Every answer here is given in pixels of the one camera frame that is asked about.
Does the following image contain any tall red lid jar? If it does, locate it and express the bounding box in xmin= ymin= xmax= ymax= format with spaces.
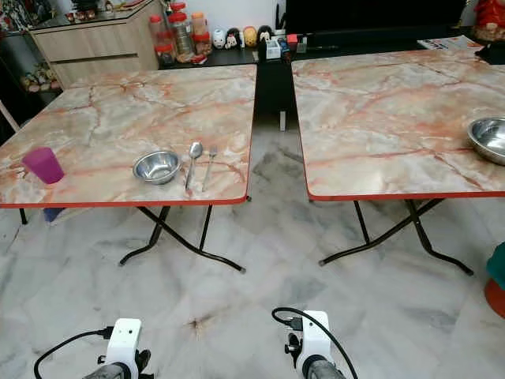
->
xmin=168 ymin=2 xmax=196 ymax=58

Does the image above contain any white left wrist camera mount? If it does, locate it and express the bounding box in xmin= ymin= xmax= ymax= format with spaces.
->
xmin=106 ymin=318 xmax=144 ymax=377

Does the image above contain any light wood cabinet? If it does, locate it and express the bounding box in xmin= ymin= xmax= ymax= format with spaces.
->
xmin=28 ymin=2 xmax=163 ymax=89

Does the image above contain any orange lid jar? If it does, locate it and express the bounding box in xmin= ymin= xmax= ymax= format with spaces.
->
xmin=191 ymin=12 xmax=211 ymax=54

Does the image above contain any small red lid jar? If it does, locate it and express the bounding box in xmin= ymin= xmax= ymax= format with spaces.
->
xmin=156 ymin=43 xmax=176 ymax=66

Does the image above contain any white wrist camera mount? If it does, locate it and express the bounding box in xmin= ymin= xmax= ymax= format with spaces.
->
xmin=106 ymin=318 xmax=144 ymax=377
xmin=297 ymin=310 xmax=331 ymax=372

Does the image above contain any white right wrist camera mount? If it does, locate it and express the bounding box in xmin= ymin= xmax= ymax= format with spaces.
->
xmin=297 ymin=310 xmax=331 ymax=372

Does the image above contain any small steel bowl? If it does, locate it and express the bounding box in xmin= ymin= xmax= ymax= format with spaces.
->
xmin=133 ymin=150 xmax=181 ymax=185

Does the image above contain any black toy shelf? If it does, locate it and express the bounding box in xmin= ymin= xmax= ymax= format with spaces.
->
xmin=0 ymin=12 xmax=61 ymax=97

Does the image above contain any large steel bowl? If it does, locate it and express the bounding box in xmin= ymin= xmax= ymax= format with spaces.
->
xmin=466 ymin=117 xmax=505 ymax=165

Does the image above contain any steel spoon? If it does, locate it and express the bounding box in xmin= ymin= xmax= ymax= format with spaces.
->
xmin=185 ymin=141 xmax=204 ymax=192

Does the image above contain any red decoration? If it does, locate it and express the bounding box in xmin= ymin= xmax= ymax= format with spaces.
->
xmin=473 ymin=0 xmax=505 ymax=42

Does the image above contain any orange plastic bin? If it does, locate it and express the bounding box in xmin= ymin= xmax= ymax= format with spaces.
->
xmin=484 ymin=280 xmax=505 ymax=318

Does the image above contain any black television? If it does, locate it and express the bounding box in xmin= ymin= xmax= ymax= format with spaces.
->
xmin=284 ymin=0 xmax=468 ymax=34

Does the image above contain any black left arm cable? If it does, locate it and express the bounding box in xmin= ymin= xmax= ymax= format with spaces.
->
xmin=34 ymin=328 xmax=114 ymax=379

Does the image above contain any purple plastic cup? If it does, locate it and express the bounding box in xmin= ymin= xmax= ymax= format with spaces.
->
xmin=21 ymin=147 xmax=65 ymax=185

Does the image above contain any steel fork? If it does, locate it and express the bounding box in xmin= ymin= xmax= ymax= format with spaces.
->
xmin=202 ymin=146 xmax=219 ymax=192

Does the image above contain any black table leg frame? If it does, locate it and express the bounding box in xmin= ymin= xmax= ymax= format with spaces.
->
xmin=118 ymin=205 xmax=247 ymax=274
xmin=319 ymin=197 xmax=474 ymax=276

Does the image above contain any printed magazine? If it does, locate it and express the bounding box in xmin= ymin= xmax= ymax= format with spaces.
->
xmin=417 ymin=36 xmax=479 ymax=52

